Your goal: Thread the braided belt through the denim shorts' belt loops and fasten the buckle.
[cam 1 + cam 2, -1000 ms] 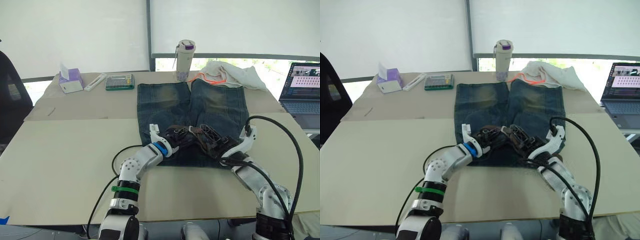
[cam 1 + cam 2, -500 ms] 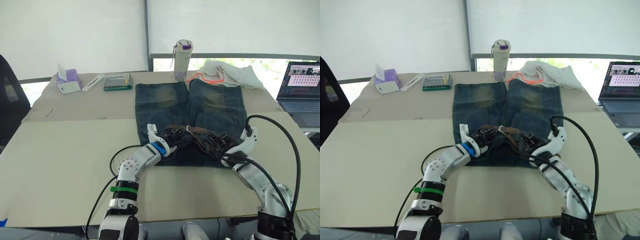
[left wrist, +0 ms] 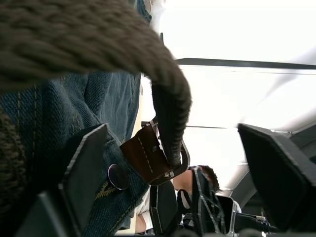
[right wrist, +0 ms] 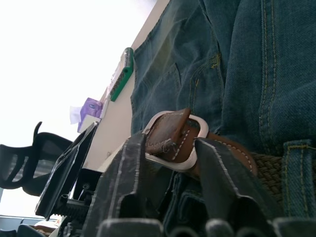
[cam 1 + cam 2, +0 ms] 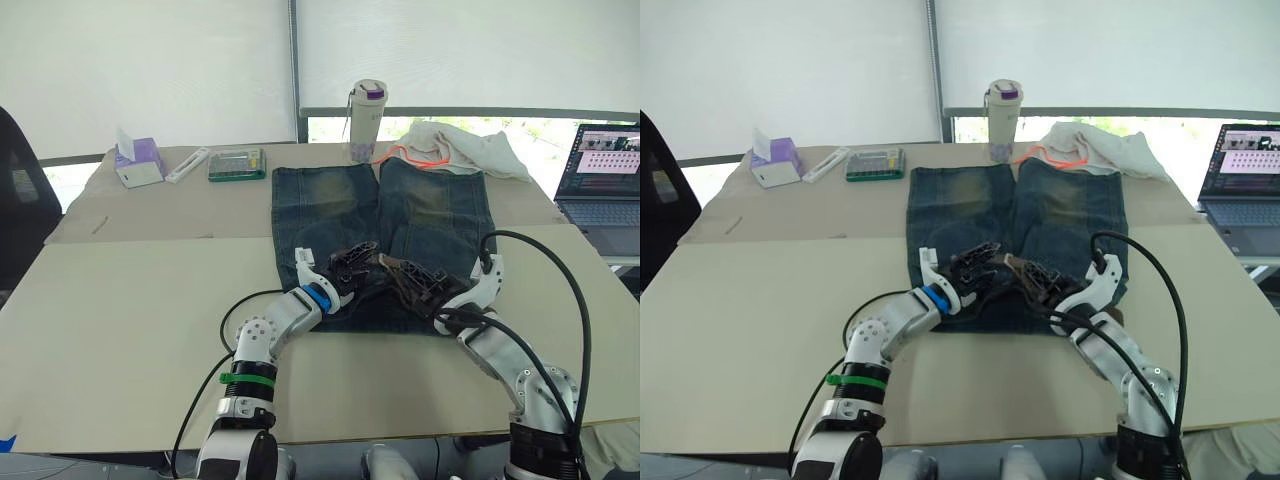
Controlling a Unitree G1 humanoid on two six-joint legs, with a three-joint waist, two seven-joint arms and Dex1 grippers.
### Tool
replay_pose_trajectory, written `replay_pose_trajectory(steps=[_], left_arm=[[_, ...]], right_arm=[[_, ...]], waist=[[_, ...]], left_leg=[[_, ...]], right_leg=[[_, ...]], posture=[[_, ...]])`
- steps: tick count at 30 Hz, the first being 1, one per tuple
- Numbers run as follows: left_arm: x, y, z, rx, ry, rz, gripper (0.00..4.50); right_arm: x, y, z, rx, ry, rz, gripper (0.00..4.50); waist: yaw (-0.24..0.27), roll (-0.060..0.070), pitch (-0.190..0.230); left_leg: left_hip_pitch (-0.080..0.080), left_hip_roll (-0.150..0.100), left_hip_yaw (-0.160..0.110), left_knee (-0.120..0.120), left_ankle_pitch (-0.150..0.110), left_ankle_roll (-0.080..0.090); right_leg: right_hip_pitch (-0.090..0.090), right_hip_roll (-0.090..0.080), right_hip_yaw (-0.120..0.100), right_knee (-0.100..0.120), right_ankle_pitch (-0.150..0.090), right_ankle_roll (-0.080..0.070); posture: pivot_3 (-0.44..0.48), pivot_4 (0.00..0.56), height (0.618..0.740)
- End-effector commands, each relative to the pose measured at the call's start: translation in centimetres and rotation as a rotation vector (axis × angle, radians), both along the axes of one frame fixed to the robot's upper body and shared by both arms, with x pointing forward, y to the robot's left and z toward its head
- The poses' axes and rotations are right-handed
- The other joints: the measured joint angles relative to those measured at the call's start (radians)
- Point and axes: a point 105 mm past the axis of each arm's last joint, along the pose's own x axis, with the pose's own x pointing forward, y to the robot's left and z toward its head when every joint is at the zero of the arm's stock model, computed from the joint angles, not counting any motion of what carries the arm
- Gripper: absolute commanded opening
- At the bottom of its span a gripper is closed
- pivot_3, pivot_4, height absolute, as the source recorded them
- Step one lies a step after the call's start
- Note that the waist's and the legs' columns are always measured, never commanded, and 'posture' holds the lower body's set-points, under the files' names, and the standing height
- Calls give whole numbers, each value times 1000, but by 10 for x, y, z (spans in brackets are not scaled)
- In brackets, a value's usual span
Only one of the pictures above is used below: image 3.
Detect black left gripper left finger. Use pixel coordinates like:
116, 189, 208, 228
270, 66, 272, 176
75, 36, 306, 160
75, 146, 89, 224
58, 123, 110, 237

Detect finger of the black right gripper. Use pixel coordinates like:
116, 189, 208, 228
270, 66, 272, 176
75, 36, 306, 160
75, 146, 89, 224
149, 182, 179, 237
190, 165, 226, 235

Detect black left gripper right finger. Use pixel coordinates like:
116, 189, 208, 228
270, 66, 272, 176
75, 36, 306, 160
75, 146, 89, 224
237, 123, 316, 232

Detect blue denim shorts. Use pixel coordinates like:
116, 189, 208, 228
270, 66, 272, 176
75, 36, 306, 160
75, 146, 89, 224
0, 0, 154, 236

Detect brown braided belt with buckle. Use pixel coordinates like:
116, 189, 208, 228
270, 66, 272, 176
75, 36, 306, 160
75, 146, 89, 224
0, 0, 194, 216

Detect person in white shirt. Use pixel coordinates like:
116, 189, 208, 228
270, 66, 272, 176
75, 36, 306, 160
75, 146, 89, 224
134, 164, 242, 235

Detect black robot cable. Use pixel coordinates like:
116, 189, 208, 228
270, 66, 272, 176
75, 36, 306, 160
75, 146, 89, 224
234, 211, 281, 233

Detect black ceiling rail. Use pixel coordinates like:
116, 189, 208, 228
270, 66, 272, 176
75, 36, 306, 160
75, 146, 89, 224
174, 57, 316, 70

